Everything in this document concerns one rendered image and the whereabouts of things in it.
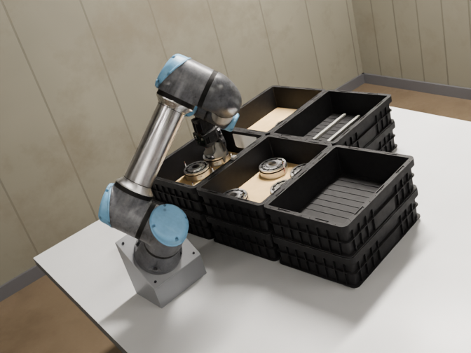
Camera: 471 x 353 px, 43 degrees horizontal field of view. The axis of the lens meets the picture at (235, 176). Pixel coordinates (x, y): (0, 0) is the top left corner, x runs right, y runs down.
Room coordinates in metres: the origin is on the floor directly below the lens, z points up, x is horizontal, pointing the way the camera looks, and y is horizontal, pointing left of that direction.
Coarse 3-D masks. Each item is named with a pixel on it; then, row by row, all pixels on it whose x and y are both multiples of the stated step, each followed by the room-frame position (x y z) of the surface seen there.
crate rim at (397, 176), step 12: (324, 156) 1.74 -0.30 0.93; (396, 156) 1.61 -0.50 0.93; (408, 156) 1.59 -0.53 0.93; (312, 168) 1.69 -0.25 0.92; (408, 168) 1.54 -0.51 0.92; (396, 180) 1.49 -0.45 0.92; (384, 192) 1.45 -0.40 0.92; (264, 204) 1.55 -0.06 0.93; (372, 204) 1.41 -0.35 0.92; (288, 216) 1.47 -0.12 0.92; (300, 216) 1.43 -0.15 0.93; (312, 216) 1.41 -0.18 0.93; (360, 216) 1.36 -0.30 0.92; (324, 228) 1.37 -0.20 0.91; (336, 228) 1.34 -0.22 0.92; (348, 228) 1.33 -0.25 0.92
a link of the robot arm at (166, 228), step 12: (168, 204) 1.52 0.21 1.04; (144, 216) 1.49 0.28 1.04; (156, 216) 1.48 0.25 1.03; (168, 216) 1.48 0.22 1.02; (180, 216) 1.49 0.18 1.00; (144, 228) 1.47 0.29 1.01; (156, 228) 1.45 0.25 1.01; (168, 228) 1.46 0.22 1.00; (180, 228) 1.46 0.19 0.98; (144, 240) 1.48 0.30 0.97; (156, 240) 1.45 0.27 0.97; (168, 240) 1.43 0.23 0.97; (180, 240) 1.45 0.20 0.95; (156, 252) 1.49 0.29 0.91; (168, 252) 1.48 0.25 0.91
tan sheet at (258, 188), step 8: (288, 168) 1.91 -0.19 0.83; (256, 176) 1.92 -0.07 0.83; (288, 176) 1.85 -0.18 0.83; (248, 184) 1.88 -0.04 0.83; (256, 184) 1.86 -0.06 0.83; (264, 184) 1.85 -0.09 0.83; (272, 184) 1.83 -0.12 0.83; (248, 192) 1.83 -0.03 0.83; (256, 192) 1.81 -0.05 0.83; (264, 192) 1.79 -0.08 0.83; (256, 200) 1.75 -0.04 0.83
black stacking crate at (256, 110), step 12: (264, 96) 2.46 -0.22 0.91; (276, 96) 2.49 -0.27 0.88; (288, 96) 2.44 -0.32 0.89; (300, 96) 2.39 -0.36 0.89; (312, 96) 2.34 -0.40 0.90; (252, 108) 2.40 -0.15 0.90; (264, 108) 2.45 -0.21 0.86; (288, 108) 2.45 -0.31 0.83; (240, 120) 2.34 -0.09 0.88; (252, 120) 2.39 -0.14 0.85
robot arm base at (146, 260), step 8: (136, 248) 1.58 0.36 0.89; (144, 248) 1.53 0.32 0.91; (136, 256) 1.56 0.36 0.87; (144, 256) 1.53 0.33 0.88; (152, 256) 1.51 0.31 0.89; (176, 256) 1.53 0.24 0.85; (144, 264) 1.53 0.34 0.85; (152, 264) 1.52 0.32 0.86; (160, 264) 1.52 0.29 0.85; (168, 264) 1.52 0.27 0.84; (176, 264) 1.55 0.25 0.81; (152, 272) 1.53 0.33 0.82; (160, 272) 1.53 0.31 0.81
